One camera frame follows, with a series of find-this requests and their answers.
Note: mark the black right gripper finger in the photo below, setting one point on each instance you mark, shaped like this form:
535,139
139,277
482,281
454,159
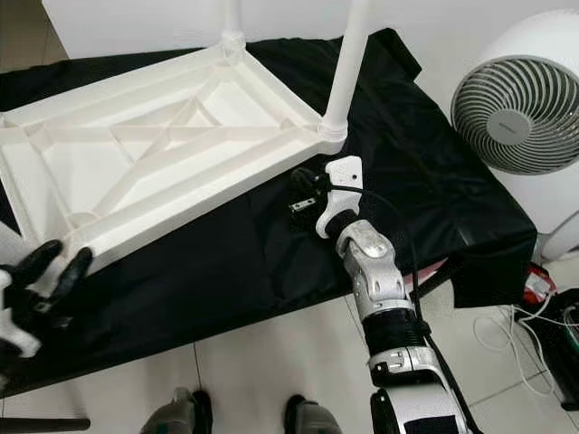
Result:
308,181

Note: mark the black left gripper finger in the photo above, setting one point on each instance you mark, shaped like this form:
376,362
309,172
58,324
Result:
77,271
36,262

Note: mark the white plastic table leg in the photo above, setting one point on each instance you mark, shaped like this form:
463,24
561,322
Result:
11,246
232,18
348,63

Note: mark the white plastic table top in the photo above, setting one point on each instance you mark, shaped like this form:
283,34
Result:
109,172

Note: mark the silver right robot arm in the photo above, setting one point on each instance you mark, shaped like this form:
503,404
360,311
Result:
380,280

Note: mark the black table cloth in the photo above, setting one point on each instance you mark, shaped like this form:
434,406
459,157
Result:
434,199

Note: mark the grey robot left foot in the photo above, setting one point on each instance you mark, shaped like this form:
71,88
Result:
172,418

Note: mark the grey robot foot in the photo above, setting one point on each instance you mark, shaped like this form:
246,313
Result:
172,418
308,420

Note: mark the white floor fan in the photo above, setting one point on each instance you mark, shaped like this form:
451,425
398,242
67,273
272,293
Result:
507,117

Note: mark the grey robot right foot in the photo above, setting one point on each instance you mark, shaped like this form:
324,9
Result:
308,420

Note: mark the red object on floor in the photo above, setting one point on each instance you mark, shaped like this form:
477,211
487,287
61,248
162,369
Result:
541,285

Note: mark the black storage crate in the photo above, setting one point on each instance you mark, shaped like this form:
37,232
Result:
556,344

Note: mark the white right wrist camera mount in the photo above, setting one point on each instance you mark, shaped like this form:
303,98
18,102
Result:
344,185

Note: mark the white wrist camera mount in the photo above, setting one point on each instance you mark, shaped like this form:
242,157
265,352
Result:
14,334
344,185

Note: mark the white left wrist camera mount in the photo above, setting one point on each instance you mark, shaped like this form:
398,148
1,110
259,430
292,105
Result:
14,334

